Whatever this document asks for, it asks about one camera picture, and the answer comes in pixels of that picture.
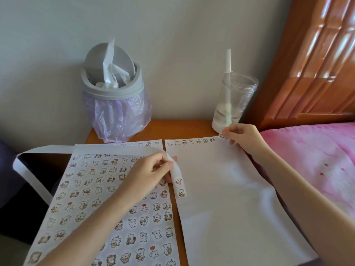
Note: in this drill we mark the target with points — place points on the grey trash bin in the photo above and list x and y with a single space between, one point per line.
111 94

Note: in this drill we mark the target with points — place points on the rows of stuck cartoon stickers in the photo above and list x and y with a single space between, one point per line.
86 191

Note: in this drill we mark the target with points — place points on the white straw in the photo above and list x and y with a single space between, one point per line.
228 59

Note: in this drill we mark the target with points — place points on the person's right forearm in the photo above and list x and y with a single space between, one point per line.
310 207

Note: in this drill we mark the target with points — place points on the wooden nightstand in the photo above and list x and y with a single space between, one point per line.
180 127

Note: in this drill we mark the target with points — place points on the round cartoon sticker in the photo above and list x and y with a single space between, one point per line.
222 135

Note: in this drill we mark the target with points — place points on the short row of cartoon stickers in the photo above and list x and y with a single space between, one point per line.
184 142

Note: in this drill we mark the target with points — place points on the person's right hand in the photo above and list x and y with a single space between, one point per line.
249 138

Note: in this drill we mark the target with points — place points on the person's left forearm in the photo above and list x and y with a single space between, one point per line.
86 235

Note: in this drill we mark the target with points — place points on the long white sticker strip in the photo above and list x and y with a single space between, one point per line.
177 171

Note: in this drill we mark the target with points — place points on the purple rolled mat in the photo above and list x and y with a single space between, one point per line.
8 177

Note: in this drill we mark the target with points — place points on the person's left hand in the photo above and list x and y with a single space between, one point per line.
141 177

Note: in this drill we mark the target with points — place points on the pink floral bedding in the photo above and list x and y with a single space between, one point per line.
313 157

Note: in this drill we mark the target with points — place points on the wooden bed headboard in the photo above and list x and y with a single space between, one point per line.
302 96

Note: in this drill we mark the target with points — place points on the clear cup with white base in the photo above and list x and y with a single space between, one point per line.
219 128

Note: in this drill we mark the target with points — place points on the white backing scraps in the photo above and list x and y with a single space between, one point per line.
109 69

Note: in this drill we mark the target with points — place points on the purple plastic bin bag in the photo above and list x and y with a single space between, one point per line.
116 119

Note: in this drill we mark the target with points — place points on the white paper sheet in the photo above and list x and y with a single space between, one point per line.
75 227
227 218

